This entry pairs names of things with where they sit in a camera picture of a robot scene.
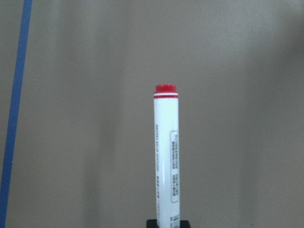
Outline red white marker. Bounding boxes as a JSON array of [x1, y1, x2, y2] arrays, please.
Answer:
[[153, 84, 181, 228]]

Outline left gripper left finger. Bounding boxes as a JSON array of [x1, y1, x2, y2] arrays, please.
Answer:
[[146, 219, 157, 228]]

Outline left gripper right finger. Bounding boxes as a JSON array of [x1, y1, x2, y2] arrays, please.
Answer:
[[180, 220, 191, 228]]

